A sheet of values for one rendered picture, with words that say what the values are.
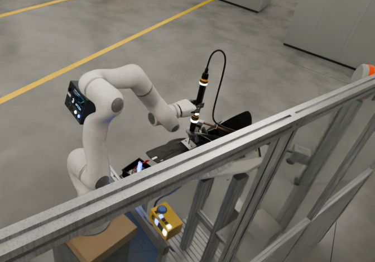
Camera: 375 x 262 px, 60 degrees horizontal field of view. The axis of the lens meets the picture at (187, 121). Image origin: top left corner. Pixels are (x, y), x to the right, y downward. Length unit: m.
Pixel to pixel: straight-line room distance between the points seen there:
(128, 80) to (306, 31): 6.12
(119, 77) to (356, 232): 3.03
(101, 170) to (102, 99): 0.35
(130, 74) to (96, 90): 0.16
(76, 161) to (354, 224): 3.01
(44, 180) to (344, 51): 5.92
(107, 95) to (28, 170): 2.32
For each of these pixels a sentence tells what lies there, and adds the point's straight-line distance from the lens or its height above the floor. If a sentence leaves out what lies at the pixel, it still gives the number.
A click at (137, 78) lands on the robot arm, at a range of 1.36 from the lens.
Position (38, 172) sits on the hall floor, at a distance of 3.44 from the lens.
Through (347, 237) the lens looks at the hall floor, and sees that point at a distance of 3.70.
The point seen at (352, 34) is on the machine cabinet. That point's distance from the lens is 7.18.
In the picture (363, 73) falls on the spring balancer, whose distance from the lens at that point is 1.64.
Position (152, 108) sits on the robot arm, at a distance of 1.53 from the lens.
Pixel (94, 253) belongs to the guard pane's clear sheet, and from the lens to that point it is 0.67.
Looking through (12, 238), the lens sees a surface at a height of 2.04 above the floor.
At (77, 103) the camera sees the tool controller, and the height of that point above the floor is 1.17.
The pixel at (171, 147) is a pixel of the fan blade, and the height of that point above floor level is 1.18.
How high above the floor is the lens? 2.48
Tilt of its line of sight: 37 degrees down
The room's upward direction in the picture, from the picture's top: 13 degrees clockwise
